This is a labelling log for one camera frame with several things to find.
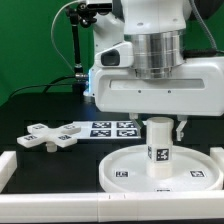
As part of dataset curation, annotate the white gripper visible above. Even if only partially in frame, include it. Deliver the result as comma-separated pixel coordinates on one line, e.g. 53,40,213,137
89,56,224,142

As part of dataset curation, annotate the white round table top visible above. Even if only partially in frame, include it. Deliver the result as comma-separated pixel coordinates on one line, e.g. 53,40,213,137
99,145,224,192

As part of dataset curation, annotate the white cross-shaped table base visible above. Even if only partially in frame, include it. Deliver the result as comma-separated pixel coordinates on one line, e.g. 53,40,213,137
17,123,81,153

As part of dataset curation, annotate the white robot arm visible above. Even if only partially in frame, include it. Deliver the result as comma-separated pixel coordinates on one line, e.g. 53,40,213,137
86,0,224,139

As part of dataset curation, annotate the white marker sheet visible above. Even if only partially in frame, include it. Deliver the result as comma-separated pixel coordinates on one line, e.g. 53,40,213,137
74,121,146,139

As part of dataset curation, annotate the white frame rail fixture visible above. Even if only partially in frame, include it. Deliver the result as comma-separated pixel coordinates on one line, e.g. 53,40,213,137
0,151,224,223

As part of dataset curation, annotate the black cable on table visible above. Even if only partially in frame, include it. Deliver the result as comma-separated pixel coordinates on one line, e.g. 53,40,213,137
7,75,81,99

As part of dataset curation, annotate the black camera stand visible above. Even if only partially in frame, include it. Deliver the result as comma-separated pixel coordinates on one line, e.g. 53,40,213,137
66,3,97,92

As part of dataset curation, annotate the grey camera cable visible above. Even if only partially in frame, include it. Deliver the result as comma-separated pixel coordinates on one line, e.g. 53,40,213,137
50,0,82,73

